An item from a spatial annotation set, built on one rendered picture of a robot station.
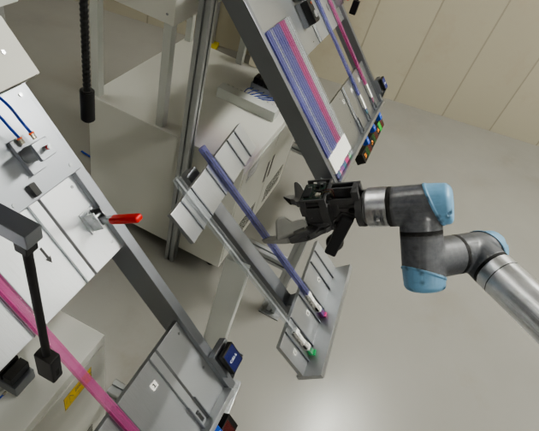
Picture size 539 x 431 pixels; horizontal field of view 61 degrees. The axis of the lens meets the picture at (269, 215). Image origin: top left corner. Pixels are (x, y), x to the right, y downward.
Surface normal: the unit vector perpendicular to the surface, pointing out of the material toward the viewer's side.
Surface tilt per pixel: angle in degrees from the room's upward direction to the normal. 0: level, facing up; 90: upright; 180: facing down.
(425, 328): 0
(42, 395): 0
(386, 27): 90
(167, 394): 47
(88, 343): 0
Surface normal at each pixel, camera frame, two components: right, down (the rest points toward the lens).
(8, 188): 0.82, -0.14
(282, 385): 0.24, -0.69
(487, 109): -0.16, 0.67
